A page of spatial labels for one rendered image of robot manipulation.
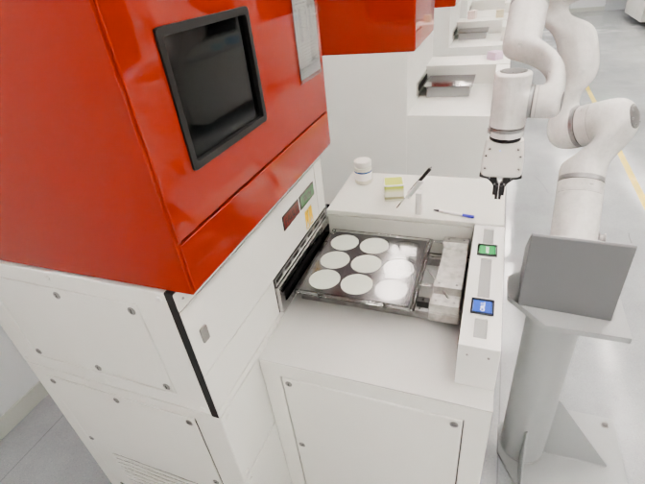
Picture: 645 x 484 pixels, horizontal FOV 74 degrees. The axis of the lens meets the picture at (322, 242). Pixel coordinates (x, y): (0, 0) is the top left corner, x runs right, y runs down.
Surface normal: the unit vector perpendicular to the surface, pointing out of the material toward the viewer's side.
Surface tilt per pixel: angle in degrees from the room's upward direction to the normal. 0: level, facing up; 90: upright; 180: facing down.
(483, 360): 90
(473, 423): 90
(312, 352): 0
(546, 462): 0
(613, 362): 0
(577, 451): 90
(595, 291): 90
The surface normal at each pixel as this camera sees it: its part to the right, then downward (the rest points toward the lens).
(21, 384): 0.93, 0.11
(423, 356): -0.11, -0.83
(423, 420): -0.34, 0.55
